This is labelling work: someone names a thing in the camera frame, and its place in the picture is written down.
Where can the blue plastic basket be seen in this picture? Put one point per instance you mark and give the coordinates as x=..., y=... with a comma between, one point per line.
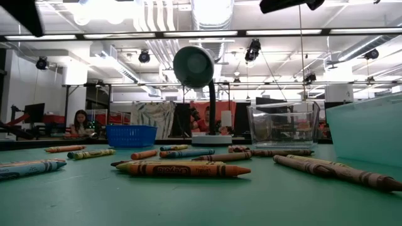
x=132, y=136

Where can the clear plastic container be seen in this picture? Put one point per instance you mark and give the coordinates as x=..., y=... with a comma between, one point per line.
x=282, y=125

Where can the white sheet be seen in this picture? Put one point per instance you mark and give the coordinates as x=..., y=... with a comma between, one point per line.
x=226, y=118

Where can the black monitor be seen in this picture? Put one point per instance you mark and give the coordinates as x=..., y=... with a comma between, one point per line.
x=267, y=100
x=34, y=113

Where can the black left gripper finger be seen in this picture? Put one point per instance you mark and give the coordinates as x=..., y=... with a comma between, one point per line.
x=22, y=11

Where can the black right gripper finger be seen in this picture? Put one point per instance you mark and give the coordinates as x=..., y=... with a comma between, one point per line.
x=276, y=6

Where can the thin metal rod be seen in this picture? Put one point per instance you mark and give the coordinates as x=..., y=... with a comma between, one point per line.
x=303, y=62

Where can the black metal rack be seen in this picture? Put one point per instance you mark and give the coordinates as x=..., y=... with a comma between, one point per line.
x=66, y=103

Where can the teal plastic bin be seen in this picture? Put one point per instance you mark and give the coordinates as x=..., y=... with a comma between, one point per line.
x=370, y=132

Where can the red-orange backdrop cloth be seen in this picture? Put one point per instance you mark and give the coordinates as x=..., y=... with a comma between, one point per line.
x=224, y=105

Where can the white box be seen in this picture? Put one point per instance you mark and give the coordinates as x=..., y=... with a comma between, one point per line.
x=339, y=93

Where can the black overhead beam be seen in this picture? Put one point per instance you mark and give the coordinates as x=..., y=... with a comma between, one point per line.
x=80, y=37

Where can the grey patterned cloth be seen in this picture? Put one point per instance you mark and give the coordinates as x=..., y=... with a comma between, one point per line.
x=154, y=114

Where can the black panel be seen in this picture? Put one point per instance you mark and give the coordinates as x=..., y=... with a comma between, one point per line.
x=180, y=120
x=242, y=119

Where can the black ceiling spotlight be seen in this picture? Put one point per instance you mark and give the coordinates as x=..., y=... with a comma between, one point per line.
x=372, y=54
x=310, y=78
x=144, y=57
x=252, y=51
x=42, y=63

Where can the person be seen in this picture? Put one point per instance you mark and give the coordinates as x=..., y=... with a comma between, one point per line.
x=81, y=120
x=202, y=124

